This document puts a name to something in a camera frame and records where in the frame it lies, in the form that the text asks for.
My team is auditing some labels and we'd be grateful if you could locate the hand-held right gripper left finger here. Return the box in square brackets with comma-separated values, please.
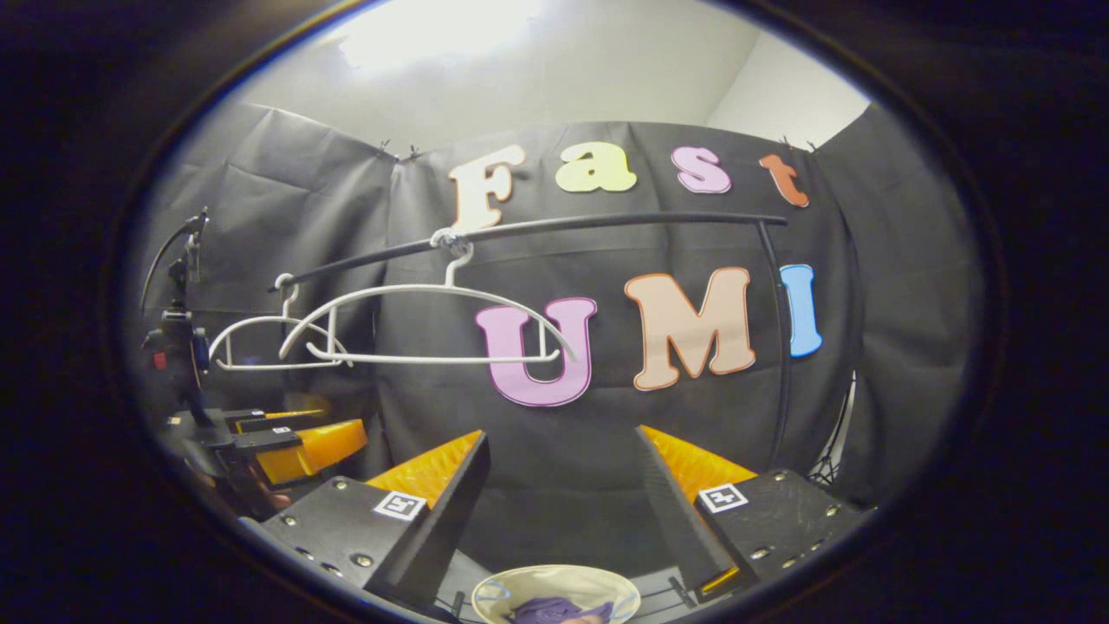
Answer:
[258, 429, 493, 612]

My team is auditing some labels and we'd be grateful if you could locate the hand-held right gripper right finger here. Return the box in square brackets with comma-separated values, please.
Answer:
[635, 424, 874, 603]

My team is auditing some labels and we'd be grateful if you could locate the pale yellow laundry hamper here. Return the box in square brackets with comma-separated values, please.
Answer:
[470, 565, 642, 624]

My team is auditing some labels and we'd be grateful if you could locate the purple corduroy jacket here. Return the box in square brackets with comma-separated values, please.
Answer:
[507, 596, 616, 624]

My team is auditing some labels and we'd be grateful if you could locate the white plastic hanger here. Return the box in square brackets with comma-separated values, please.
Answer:
[208, 273, 352, 372]
[279, 230, 580, 365]

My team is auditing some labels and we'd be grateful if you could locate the black clothes rack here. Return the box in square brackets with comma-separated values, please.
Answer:
[267, 211, 796, 473]

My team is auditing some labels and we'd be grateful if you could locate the black tripod stand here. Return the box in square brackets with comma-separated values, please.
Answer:
[810, 373, 859, 488]

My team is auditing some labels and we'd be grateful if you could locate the black backdrop cloth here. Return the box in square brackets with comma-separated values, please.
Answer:
[130, 102, 984, 556]

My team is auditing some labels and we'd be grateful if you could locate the ceiling light panel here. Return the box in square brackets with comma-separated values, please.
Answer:
[338, 0, 542, 70]

